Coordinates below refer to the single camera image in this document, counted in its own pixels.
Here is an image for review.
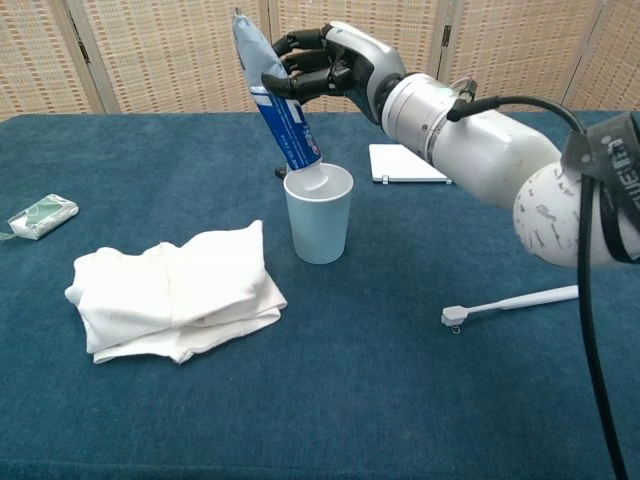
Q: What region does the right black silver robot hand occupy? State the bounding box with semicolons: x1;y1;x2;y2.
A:
260;20;407;126

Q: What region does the blue white toothpaste tube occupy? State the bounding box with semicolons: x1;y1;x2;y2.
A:
231;13;331;192

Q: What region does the white toothbrush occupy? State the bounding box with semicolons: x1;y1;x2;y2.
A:
441;284;580;329

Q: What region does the white plastic cup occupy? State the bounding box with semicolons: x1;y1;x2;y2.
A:
282;163;355;265

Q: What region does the white flat hinged box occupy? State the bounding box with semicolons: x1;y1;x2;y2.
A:
368;143;455;186

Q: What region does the woven bamboo folding screen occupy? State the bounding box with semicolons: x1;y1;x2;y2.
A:
0;0;640;123

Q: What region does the folded white towel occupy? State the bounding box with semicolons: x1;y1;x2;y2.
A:
64;219;289;365

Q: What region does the dark blue tablecloth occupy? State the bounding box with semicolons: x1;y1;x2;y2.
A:
0;112;640;480

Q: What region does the green white tissue pack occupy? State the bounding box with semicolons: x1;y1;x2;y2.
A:
0;193;80;246

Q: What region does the black velcro strap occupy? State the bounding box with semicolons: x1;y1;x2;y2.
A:
558;111;640;264

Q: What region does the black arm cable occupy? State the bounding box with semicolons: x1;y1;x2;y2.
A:
446;95;632;480

